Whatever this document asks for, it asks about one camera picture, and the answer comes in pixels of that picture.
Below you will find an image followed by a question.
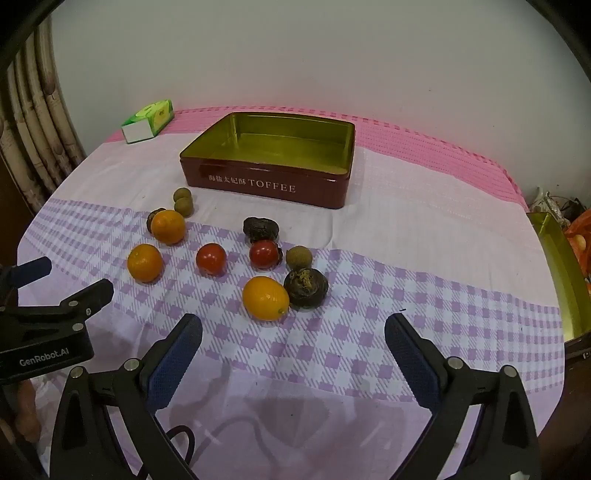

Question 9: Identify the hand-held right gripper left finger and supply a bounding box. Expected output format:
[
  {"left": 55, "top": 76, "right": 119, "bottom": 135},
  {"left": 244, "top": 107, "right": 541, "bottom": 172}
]
[{"left": 48, "top": 313, "right": 204, "bottom": 480}]

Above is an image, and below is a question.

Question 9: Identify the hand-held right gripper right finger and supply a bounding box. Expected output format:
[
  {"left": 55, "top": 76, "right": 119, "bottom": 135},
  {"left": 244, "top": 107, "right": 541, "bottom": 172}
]
[{"left": 384, "top": 313, "right": 541, "bottom": 480}]

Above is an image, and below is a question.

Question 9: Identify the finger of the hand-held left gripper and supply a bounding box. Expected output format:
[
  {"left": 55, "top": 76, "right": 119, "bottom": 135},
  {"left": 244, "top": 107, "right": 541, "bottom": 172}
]
[
  {"left": 0, "top": 278, "right": 115, "bottom": 343},
  {"left": 0, "top": 257, "right": 53, "bottom": 302}
]

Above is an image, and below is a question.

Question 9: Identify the orange mandarin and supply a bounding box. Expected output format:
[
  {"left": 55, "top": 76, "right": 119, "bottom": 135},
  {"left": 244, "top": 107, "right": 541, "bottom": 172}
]
[
  {"left": 151, "top": 210, "right": 186, "bottom": 245},
  {"left": 127, "top": 244, "right": 164, "bottom": 283}
]

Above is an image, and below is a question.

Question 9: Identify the red tomato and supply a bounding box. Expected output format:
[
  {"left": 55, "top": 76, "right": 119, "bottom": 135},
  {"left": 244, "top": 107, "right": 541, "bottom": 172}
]
[
  {"left": 249, "top": 240, "right": 280, "bottom": 270},
  {"left": 196, "top": 243, "right": 227, "bottom": 276}
]

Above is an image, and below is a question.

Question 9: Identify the small oval orange citrus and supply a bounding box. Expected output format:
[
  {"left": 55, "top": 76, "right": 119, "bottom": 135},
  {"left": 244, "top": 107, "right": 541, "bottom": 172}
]
[{"left": 242, "top": 276, "right": 291, "bottom": 321}]

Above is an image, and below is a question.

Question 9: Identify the red metal tin box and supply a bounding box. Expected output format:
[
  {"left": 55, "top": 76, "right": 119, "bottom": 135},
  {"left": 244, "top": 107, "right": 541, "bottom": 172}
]
[{"left": 178, "top": 112, "right": 356, "bottom": 210}]

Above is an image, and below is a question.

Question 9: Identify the person's left hand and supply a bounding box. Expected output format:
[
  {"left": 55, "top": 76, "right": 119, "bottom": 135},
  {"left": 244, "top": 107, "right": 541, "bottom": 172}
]
[{"left": 14, "top": 382, "right": 40, "bottom": 437}]

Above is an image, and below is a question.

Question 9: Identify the pink and purple checked tablecloth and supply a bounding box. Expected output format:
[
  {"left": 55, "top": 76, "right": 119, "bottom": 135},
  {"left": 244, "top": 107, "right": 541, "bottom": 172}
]
[{"left": 16, "top": 106, "right": 566, "bottom": 480}]

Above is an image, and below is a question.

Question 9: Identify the gold tin lid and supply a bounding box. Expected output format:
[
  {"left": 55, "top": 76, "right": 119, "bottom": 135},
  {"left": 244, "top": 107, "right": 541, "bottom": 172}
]
[{"left": 526, "top": 212, "right": 591, "bottom": 342}]

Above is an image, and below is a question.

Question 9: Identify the green tissue pack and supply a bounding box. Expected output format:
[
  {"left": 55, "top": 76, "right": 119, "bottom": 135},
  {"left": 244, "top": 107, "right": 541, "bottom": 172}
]
[{"left": 121, "top": 99, "right": 175, "bottom": 145}]

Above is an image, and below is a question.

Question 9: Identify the orange plastic bag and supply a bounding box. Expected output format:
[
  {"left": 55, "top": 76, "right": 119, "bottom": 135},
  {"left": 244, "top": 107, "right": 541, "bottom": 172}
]
[{"left": 566, "top": 217, "right": 591, "bottom": 296}]

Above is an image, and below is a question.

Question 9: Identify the pile of household clutter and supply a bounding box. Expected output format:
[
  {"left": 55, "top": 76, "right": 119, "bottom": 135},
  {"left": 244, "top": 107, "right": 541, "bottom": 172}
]
[{"left": 529, "top": 187, "right": 587, "bottom": 222}]

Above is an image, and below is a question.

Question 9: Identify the black cable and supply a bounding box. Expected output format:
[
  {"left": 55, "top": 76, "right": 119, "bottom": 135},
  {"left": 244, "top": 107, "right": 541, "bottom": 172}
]
[{"left": 139, "top": 425, "right": 197, "bottom": 480}]

